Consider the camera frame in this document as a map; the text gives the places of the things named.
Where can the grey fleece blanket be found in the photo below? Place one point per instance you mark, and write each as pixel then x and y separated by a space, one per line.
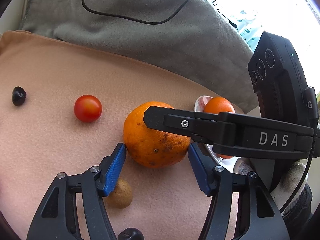
pixel 186 37

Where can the large cherry tomato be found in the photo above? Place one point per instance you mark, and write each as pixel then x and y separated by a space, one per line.
pixel 88 108

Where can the floral white ceramic bowl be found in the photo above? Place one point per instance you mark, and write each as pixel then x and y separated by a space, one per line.
pixel 215 129

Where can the right white gloved hand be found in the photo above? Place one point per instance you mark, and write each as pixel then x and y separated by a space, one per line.
pixel 286 186

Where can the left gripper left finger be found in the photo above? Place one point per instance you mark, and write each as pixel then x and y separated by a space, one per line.
pixel 56 216

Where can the brown longan fruit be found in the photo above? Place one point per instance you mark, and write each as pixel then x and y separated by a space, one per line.
pixel 121 197

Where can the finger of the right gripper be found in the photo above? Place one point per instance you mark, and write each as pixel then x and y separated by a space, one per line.
pixel 194 125

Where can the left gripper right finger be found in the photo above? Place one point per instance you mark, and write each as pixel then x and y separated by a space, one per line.
pixel 258 215

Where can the smooth bright orange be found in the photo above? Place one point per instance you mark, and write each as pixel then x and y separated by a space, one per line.
pixel 217 105

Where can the dark purple cherry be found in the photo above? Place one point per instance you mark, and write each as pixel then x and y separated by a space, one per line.
pixel 18 96

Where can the black camera module right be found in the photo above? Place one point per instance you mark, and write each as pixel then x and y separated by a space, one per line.
pixel 283 93

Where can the large speckled orange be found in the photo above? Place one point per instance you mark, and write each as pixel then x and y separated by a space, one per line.
pixel 152 148

